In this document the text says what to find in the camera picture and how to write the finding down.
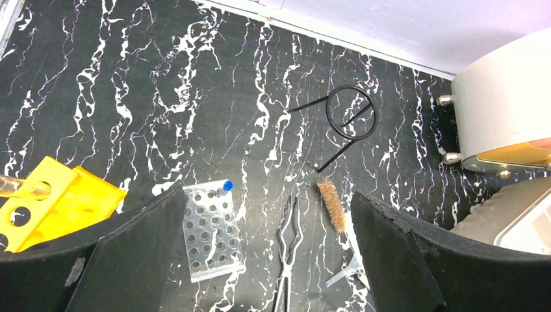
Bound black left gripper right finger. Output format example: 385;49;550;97
350;192;550;311

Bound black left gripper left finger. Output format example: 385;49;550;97
1;185;187;311

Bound blue capped tube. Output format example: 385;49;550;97
217;180;233;196

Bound white paper packet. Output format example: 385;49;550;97
344;211;370;290

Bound clear plastic tube rack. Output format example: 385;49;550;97
183;179;245;283

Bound yellow test tube rack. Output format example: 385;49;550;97
1;157;127;253

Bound glass test tube in rack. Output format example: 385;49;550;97
1;175;51;200

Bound brown test tube brush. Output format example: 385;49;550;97
316;178;347;233

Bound white plastic bin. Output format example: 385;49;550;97
451;177;550;255

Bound metal crucible tongs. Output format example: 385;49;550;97
273;196;303;311

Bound cream cylindrical drawer cabinet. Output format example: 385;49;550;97
437;29;550;179

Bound black wire tripod ring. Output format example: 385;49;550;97
287;85;379;174

